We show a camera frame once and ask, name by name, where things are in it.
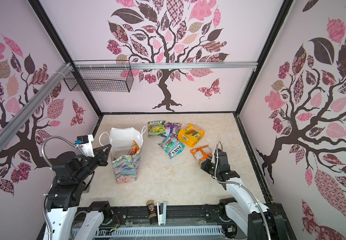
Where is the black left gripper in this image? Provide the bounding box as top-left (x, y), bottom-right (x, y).
top-left (75, 143), bottom-right (112, 182)

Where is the small orange snack packet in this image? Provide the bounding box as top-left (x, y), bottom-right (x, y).
top-left (191, 145), bottom-right (213, 165)

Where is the floral paper bag white inside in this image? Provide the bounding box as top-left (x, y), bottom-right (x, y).
top-left (99, 126), bottom-right (147, 185)

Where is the yellow snack pack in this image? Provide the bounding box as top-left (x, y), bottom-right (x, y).
top-left (178, 124), bottom-right (205, 148)

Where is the teal Fox's candy bag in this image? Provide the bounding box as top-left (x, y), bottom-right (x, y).
top-left (159, 134), bottom-right (185, 159)

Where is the Fox's fruits oval candy bag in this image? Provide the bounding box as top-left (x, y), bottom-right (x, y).
top-left (128, 141), bottom-right (139, 156)

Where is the orange corn chips bag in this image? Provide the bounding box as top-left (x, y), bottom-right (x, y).
top-left (131, 141), bottom-right (140, 156)

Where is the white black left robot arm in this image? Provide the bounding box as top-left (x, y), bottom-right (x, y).
top-left (43, 144), bottom-right (111, 240)

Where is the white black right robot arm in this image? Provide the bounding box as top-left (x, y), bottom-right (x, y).
top-left (200, 149), bottom-right (289, 240)

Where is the purple candy bag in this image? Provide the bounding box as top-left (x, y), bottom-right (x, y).
top-left (162, 122), bottom-right (182, 138)

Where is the green yellow candy bag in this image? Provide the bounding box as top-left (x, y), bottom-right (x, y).
top-left (148, 120), bottom-right (166, 137)

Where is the right metal flexible conduit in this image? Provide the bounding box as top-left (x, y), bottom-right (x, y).
top-left (216, 141), bottom-right (272, 240)

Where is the metal flexible conduit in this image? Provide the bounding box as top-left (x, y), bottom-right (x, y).
top-left (216, 141), bottom-right (272, 240)
top-left (40, 135), bottom-right (77, 240)

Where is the left metal flexible conduit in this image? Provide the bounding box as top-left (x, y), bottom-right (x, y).
top-left (40, 135), bottom-right (77, 240)

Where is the small dark spice jar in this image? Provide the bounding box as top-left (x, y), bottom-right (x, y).
top-left (146, 200), bottom-right (158, 225)

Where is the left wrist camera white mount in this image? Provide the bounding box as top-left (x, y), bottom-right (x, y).
top-left (75, 135), bottom-right (94, 157)

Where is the white slotted cable duct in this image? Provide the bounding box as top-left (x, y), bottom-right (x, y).
top-left (88, 226), bottom-right (225, 240)

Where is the black wire basket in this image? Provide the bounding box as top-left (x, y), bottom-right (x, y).
top-left (63, 60), bottom-right (134, 93)

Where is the aluminium rail back wall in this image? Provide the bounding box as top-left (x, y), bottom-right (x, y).
top-left (75, 62), bottom-right (258, 70)

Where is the aluminium rail wall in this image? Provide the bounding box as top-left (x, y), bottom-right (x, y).
top-left (75, 62), bottom-right (258, 70)
top-left (0, 63), bottom-right (72, 152)

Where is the aluminium rail left wall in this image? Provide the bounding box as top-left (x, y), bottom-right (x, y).
top-left (0, 63), bottom-right (72, 152)

